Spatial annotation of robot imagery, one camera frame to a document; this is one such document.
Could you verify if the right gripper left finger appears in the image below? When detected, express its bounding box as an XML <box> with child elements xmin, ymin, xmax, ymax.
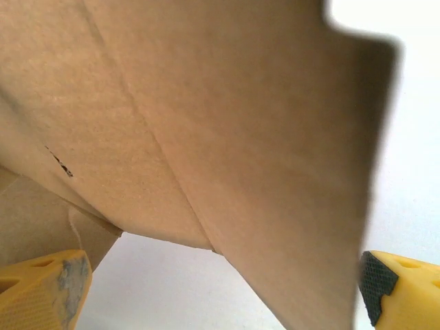
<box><xmin>0</xmin><ymin>249</ymin><xmax>94</xmax><ymax>330</ymax></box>

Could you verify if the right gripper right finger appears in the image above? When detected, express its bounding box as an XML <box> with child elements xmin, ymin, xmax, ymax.
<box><xmin>359</xmin><ymin>250</ymin><xmax>440</xmax><ymax>330</ymax></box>

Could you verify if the brown cardboard paper box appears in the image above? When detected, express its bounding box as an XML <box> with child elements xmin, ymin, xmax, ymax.
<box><xmin>0</xmin><ymin>0</ymin><xmax>406</xmax><ymax>330</ymax></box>

